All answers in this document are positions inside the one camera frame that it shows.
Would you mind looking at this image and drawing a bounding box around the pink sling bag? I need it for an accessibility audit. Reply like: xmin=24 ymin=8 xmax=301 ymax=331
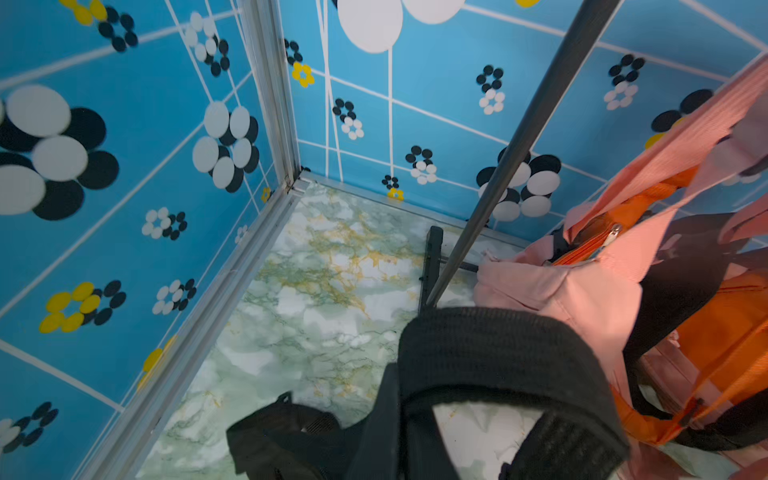
xmin=475 ymin=60 xmax=767 ymax=479

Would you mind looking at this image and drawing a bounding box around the orange sling bag left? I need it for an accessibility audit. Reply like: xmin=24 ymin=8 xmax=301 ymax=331
xmin=551 ymin=167 xmax=768 ymax=448

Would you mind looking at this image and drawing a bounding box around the black clothes rack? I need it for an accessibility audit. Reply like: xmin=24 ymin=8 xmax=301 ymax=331
xmin=418 ymin=0 xmax=620 ymax=313

